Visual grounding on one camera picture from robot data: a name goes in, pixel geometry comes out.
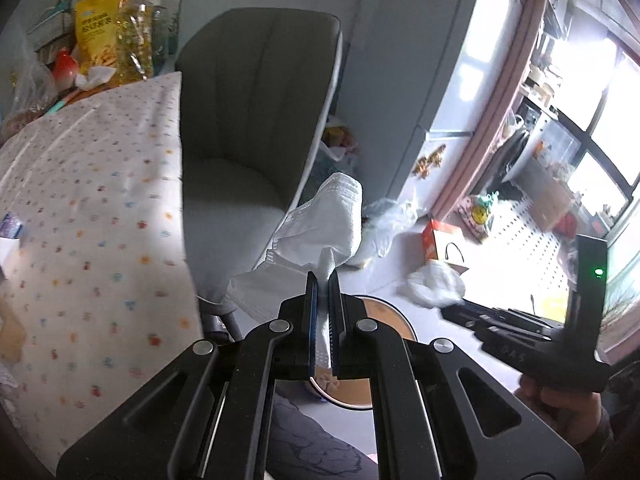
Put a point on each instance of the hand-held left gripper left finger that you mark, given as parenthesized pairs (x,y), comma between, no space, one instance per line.
(313,330)

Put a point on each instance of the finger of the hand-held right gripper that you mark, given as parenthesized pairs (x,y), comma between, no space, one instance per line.
(500,320)

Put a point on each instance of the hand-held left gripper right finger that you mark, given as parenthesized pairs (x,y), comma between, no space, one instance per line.
(335,330)

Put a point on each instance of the round bin with tan liner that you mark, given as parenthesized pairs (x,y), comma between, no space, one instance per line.
(390,320)

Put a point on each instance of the white paper tissue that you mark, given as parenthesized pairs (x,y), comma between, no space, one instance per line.
(330,220)

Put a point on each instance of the person's right hand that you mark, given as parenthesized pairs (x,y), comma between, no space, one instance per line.
(570,410)

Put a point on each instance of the white plastic bag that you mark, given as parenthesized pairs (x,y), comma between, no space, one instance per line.
(435,282)

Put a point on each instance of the orange cardboard box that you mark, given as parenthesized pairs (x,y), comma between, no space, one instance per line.
(440,240)

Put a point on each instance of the yellow round toy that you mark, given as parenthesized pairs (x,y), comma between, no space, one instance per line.
(480,215)

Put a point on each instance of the person's dark patterned pants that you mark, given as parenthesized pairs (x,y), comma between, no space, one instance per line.
(320,445)

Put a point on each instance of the brown cardboard box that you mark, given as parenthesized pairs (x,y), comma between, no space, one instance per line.
(542,195)

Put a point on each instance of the clear plastic floor bag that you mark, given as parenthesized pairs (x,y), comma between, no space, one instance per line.
(390,220)

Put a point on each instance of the gold fridge ornament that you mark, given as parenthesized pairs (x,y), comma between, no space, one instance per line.
(429,161)

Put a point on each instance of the pink curtain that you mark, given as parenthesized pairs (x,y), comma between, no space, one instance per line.
(480,125)

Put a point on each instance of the window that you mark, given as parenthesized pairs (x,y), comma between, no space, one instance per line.
(610,110)

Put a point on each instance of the grey upholstered chair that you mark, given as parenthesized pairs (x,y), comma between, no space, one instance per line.
(240,135)

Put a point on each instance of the floral printed tablecloth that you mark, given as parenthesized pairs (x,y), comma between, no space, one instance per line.
(90,210)

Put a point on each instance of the white refrigerator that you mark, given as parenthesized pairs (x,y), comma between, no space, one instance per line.
(415,60)

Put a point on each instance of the crumpled white tissue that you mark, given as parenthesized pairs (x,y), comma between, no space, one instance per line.
(95,79)

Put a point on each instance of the large cooking oil bottle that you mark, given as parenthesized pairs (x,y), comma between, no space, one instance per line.
(132,40)

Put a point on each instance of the tall green box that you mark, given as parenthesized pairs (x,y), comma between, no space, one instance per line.
(170,15)

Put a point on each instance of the red round ornament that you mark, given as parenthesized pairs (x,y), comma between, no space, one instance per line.
(65,70)

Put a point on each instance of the yellow snack bag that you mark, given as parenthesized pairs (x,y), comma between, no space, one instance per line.
(97,30)

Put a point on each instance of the clear plastic bag with food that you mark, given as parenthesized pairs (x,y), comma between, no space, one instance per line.
(30,90)

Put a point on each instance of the white printed paper bag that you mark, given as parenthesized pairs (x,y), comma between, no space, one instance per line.
(60,0)

